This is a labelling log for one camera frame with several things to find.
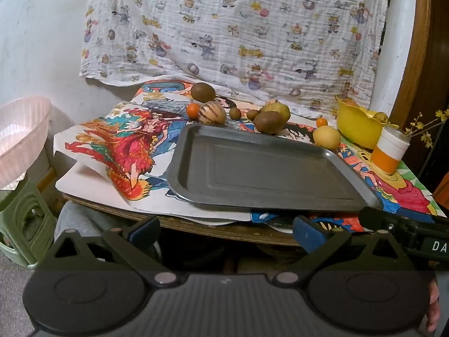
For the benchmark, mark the striped pepino melon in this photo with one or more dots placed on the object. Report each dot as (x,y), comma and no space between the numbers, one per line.
(212,113)

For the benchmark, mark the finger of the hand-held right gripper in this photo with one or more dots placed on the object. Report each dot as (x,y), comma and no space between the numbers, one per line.
(377,219)

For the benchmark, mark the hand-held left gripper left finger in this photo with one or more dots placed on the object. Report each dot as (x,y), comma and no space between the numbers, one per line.
(144,233)

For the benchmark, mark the pink plastic basket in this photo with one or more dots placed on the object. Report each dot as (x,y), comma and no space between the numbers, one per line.
(21,137)

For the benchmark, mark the wooden headboard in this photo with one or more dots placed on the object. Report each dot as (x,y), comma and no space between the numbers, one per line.
(426,59)

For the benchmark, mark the person's grey trouser leg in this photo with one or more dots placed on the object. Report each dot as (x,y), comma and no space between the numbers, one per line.
(80,217)

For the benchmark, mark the yellow plastic bowl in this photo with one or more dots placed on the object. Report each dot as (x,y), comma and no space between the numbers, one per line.
(361,128)

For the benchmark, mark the small orange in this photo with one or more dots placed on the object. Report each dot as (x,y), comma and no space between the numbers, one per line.
(193,111)
(321,122)

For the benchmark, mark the brown-yellow fruit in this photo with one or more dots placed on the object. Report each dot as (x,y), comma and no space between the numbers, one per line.
(380,116)

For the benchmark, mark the white panel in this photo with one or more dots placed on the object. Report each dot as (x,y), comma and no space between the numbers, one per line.
(398,42)

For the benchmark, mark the green plastic stool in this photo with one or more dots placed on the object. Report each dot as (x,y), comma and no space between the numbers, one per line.
(24,224)

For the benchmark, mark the black-haired figure poster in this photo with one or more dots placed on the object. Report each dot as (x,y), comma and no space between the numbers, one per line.
(396,189)

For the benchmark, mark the orange-red apple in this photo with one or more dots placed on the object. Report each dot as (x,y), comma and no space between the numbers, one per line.
(348,102)

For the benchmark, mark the yellow round fruit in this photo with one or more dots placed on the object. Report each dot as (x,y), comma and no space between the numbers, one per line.
(326,137)

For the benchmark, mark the white printed blanket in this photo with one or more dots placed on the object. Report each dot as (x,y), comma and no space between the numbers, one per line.
(238,31)

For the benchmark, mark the yellow-green pear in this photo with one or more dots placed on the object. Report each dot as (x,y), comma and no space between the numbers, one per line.
(280,108)

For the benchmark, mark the large brown kiwi with sticker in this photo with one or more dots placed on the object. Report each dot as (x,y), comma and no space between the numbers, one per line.
(202,92)

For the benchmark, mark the yellow flower twigs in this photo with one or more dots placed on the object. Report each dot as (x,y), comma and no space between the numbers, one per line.
(426,126)

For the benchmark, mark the orange and white cup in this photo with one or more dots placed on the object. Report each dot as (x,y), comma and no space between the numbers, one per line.
(388,151)

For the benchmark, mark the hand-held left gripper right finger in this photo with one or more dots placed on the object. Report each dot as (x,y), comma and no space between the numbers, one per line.
(308,236)

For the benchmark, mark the dragon drawing poster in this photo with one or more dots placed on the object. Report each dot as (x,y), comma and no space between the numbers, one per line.
(115,140)

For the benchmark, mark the person's right hand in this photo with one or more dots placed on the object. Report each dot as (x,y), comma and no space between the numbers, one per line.
(433,305)

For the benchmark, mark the grey metal tray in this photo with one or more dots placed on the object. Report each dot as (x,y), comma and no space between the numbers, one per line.
(266,168)

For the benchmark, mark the small brown kiwi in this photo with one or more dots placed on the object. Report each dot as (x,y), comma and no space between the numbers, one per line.
(235,113)
(252,114)

